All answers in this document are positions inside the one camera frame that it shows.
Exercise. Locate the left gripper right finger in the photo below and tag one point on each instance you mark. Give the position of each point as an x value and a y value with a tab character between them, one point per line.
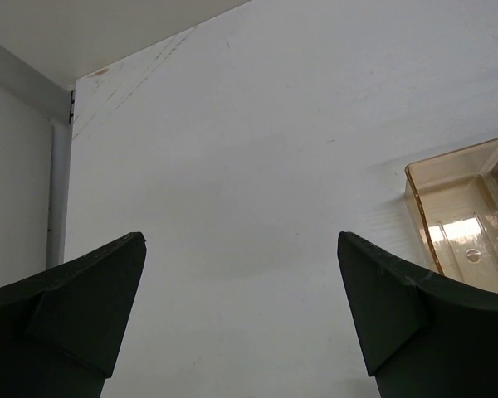
421	334

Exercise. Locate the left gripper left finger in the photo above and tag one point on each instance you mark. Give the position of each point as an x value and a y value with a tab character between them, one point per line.
61	330

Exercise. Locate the amber transparent container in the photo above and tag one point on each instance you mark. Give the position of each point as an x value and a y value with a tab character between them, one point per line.
452	199

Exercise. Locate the aluminium left frame post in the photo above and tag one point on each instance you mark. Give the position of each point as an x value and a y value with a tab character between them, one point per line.
35	150

